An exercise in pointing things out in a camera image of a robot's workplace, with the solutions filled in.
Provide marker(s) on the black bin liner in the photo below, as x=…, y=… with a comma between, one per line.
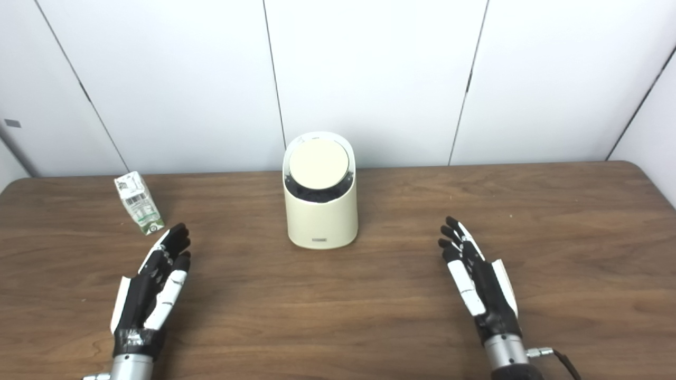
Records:
x=319, y=195

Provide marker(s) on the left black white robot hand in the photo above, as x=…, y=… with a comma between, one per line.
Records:
x=140, y=301

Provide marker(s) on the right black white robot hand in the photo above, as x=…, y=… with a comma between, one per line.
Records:
x=488, y=287

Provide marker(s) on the cream-colored desktop bin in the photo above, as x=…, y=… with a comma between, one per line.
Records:
x=322, y=221

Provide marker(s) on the white green milk carton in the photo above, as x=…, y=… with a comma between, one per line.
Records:
x=138, y=203

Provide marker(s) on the cream round bin lid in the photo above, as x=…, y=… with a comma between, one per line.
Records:
x=318, y=163

